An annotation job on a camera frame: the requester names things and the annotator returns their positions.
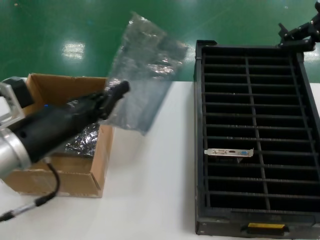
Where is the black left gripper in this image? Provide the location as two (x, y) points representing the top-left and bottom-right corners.
(14, 79), (131, 163)

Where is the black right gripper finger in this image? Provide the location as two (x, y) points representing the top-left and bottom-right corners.
(276, 37), (317, 53)
(278, 14), (320, 41)

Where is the grey antistatic bag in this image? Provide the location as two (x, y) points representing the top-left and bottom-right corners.
(99, 11), (190, 137)

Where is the graphics card with silver bracket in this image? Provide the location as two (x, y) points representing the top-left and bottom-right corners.
(203, 147), (255, 165)

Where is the black slotted plastic container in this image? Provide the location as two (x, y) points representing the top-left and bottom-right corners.
(193, 39), (320, 237)

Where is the brown cardboard box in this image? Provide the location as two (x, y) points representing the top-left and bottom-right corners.
(3, 72), (115, 198)

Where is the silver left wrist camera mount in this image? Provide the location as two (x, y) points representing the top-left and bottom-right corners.
(0, 76), (35, 126)

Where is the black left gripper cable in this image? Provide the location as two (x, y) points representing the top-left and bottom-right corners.
(0, 157), (61, 223)

